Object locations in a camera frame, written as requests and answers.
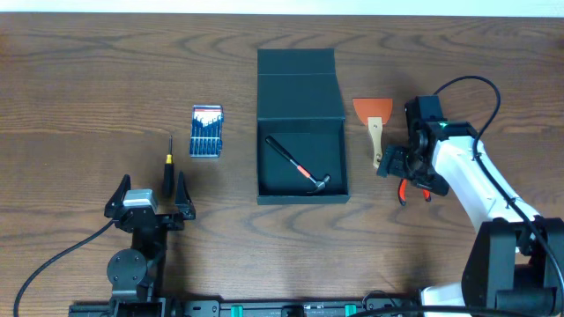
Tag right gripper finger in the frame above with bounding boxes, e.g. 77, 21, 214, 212
376, 145, 398, 178
416, 174, 449, 196

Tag red handled pliers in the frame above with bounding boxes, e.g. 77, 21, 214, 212
397, 179, 432, 206

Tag black yellow screwdriver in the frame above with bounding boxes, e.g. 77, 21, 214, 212
162, 136, 174, 198

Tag small claw hammer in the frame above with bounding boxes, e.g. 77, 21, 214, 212
265, 136, 331, 195

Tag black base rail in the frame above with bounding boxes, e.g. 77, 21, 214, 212
67, 295, 417, 317

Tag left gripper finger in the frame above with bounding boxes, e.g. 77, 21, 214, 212
174, 171, 196, 220
104, 174, 131, 218

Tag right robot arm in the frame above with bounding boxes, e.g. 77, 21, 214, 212
377, 95, 563, 316

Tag blue precision screwdriver set case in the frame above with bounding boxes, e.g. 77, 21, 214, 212
189, 105, 224, 159

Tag black open gift box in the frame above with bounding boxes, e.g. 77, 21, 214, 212
256, 48, 350, 205

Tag orange scraper wooden handle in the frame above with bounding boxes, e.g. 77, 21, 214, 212
352, 98, 393, 169

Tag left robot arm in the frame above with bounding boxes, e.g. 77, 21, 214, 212
104, 173, 196, 317

